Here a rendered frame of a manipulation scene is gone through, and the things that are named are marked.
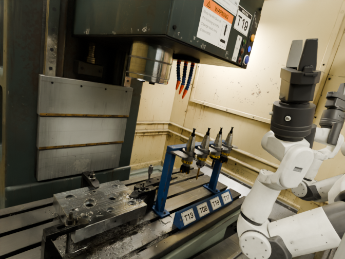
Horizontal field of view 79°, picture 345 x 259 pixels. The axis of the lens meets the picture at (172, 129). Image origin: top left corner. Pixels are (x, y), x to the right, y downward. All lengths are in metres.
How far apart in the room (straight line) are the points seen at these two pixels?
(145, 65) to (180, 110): 1.34
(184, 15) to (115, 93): 0.73
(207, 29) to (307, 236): 0.60
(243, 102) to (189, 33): 1.11
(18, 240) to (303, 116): 0.92
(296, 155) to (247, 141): 1.11
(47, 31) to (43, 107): 0.32
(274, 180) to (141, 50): 0.54
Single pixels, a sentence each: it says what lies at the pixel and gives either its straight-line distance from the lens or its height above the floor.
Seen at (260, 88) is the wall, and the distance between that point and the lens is 1.62.
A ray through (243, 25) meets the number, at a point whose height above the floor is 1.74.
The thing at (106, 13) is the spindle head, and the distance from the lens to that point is 0.86.
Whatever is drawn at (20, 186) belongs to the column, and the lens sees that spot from 1.28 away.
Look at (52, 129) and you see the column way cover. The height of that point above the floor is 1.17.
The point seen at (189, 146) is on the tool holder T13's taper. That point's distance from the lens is 0.91.
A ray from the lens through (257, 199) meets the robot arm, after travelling 0.62.
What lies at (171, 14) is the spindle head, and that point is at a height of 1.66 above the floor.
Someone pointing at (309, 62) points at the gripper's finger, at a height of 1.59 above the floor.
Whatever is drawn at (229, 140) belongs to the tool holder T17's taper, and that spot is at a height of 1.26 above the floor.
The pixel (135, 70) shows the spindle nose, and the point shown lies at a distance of 0.73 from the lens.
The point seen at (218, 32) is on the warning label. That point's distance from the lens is 0.73.
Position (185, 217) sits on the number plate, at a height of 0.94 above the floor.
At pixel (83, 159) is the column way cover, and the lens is 1.28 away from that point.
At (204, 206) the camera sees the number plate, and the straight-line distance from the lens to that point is 1.11.
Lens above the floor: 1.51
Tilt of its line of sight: 13 degrees down
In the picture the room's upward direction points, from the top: 12 degrees clockwise
